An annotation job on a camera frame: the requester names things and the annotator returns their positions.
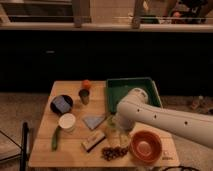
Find wooden block eraser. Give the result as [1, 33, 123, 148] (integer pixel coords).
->
[82, 130, 106, 152]

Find green tray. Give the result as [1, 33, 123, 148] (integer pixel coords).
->
[106, 77, 162, 114]

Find orange ball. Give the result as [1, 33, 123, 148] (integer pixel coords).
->
[82, 80, 91, 90]

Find metal cup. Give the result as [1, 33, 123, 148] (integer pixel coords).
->
[78, 89, 90, 105]

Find blue triangular cloth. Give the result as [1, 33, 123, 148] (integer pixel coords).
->
[83, 116, 106, 130]

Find black pole stand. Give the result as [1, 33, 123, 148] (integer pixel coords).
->
[19, 122, 29, 171]

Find black bowl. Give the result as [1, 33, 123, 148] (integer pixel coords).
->
[50, 95, 73, 115]

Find green plastic cup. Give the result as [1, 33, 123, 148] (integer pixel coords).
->
[105, 115, 117, 137]

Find orange bowl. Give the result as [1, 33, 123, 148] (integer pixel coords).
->
[129, 131, 162, 164]

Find white round container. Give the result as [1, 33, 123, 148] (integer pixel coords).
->
[58, 113, 76, 132]

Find wooden table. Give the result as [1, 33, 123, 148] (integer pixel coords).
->
[28, 80, 181, 168]

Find blue sponge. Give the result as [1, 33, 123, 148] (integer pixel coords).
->
[53, 97, 70, 113]

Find bunch of purple grapes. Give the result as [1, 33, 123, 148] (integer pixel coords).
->
[102, 146, 128, 161]

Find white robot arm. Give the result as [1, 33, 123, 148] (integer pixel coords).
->
[115, 88, 213, 149]

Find green cucumber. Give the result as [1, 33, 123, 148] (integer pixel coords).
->
[51, 126, 61, 151]

